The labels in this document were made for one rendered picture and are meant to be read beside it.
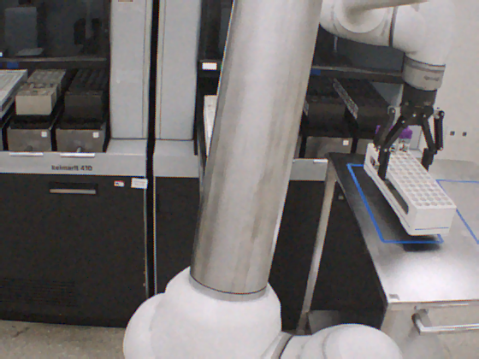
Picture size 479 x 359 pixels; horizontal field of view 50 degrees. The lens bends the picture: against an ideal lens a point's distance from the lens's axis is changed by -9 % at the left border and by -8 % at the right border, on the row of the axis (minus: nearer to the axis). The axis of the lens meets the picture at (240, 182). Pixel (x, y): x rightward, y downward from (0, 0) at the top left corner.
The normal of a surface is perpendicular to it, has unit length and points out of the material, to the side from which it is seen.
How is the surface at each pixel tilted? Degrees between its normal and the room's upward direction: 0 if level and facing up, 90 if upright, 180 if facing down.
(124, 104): 90
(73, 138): 90
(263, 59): 76
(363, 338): 6
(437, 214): 90
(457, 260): 0
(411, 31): 88
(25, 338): 0
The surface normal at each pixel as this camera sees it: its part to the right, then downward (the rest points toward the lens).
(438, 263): 0.08, -0.87
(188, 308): -0.36, -0.47
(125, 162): 0.09, 0.49
